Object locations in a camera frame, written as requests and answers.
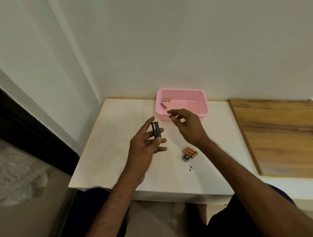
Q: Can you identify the black door frame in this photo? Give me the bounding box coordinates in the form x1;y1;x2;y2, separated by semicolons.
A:
0;88;80;176

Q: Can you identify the clear bubble wrap sheet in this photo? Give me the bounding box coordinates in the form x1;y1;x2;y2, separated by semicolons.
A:
0;146;50;207

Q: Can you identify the person's left forearm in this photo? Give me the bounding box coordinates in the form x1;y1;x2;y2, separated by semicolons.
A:
87;171;145;237

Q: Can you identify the person's right foot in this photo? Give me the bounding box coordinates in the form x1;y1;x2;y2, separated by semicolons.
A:
197;204;208;225

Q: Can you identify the black battery holder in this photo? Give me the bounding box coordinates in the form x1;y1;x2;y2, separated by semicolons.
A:
151;121;164;140

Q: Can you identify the person's right forearm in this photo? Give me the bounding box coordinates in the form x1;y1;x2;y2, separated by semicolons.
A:
197;138;313;237

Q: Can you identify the person's right hand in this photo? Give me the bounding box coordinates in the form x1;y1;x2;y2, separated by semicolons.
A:
167;108;211;147

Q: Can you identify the wood-grain board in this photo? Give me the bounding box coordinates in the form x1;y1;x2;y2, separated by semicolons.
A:
227;98;313;179

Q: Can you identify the pink plastic basket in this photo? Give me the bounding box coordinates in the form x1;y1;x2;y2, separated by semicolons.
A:
156;89;210;122

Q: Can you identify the person's left hand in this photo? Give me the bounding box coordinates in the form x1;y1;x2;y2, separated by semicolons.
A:
121;116;168;185

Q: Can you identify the person's left leg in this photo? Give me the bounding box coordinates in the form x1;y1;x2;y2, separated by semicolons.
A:
61;187;128;237

